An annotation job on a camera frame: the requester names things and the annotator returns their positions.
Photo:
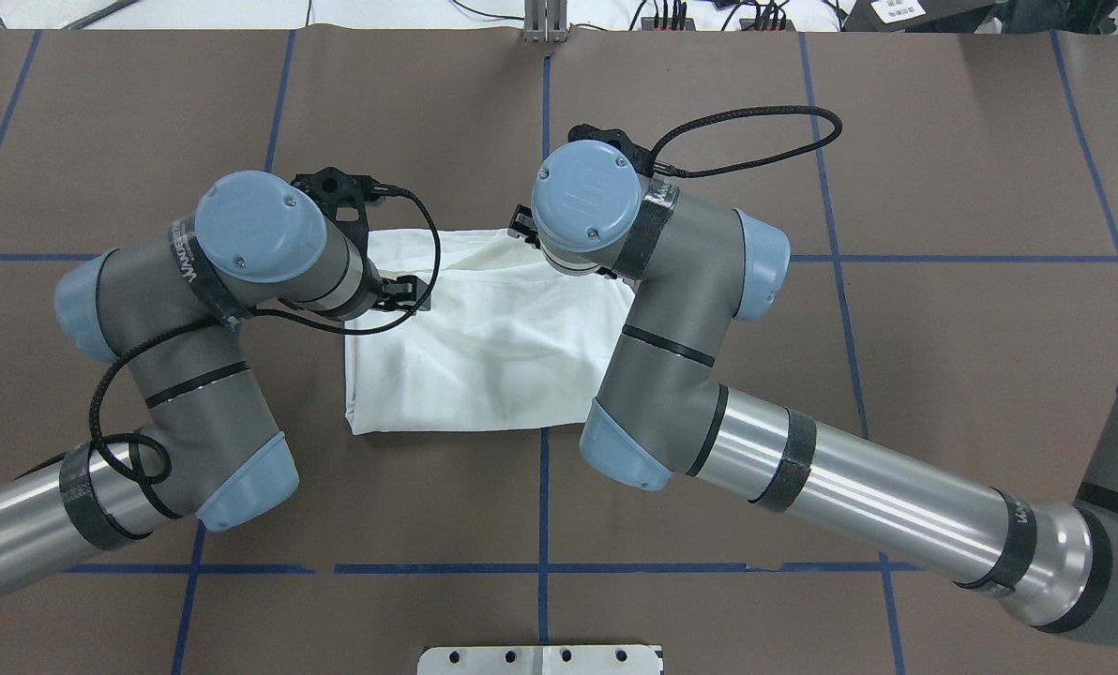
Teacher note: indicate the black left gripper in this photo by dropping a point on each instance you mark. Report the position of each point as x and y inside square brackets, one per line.
[402, 292]

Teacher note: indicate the white long-sleeve printed shirt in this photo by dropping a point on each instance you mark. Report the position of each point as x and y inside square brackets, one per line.
[507, 343]

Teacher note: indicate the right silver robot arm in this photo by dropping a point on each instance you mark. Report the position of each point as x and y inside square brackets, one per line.
[663, 410]

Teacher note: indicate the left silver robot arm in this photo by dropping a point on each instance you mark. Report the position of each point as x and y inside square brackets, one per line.
[177, 425]

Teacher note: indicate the black power strip left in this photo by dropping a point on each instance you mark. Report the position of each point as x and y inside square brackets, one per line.
[662, 16]

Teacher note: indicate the black power strip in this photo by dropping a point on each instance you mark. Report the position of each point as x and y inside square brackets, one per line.
[662, 16]
[767, 17]

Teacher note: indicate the black power strip right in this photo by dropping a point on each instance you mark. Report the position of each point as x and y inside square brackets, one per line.
[767, 17]

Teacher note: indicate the dark box with label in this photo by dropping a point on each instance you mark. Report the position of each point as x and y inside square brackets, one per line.
[931, 17]

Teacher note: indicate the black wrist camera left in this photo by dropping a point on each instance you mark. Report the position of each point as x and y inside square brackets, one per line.
[343, 199]

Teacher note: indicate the grey aluminium frame post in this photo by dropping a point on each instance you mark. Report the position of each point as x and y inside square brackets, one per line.
[545, 21]

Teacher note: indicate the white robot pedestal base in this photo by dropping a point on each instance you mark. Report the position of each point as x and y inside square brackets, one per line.
[543, 659]

